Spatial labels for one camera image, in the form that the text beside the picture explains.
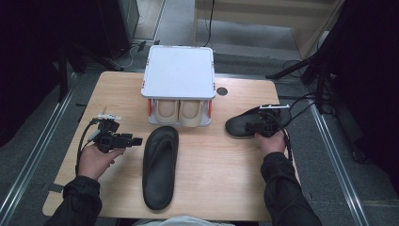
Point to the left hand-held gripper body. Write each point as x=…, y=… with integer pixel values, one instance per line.
x=106, y=138

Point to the small black plug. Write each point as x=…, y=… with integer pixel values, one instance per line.
x=141, y=46

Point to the cream clog shoe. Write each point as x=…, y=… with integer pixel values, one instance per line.
x=190, y=111
x=167, y=111

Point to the white shoe rack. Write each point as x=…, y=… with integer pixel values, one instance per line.
x=178, y=72

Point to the person's grey shirt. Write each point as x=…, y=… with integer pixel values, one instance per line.
x=185, y=221

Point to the metal floor rail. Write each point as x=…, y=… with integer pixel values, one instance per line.
x=31, y=160
x=336, y=157

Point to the person's left hand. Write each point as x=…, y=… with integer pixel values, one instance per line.
x=94, y=163

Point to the round black table grommet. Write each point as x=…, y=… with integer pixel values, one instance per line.
x=222, y=91

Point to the person's right hand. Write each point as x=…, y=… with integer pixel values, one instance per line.
x=272, y=144

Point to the black curtain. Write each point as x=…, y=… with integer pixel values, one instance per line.
x=19, y=62
x=370, y=78

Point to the black flip-flop sandal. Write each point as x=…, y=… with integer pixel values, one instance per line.
x=160, y=188
x=238, y=125

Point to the black metal stand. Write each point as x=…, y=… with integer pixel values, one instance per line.
x=291, y=67

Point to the grey tape strip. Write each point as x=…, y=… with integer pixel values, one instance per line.
x=53, y=187

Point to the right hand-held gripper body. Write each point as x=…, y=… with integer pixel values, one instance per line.
x=271, y=125

